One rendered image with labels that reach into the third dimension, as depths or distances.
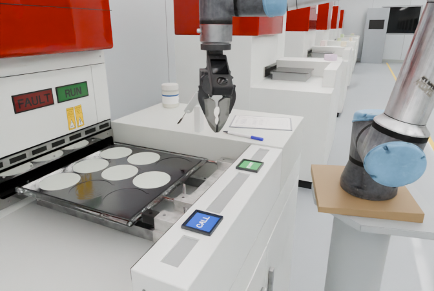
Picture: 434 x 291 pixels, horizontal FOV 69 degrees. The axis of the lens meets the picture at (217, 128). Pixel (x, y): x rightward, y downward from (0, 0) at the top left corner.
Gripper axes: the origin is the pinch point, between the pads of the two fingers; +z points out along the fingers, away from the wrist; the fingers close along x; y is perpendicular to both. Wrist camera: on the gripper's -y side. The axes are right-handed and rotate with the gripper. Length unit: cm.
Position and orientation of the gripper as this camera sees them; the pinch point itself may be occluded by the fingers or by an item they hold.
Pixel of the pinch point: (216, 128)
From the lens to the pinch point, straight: 77.5
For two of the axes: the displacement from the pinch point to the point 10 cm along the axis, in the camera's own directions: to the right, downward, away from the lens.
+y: -1.4, -3.1, 9.4
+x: -9.9, 0.4, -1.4
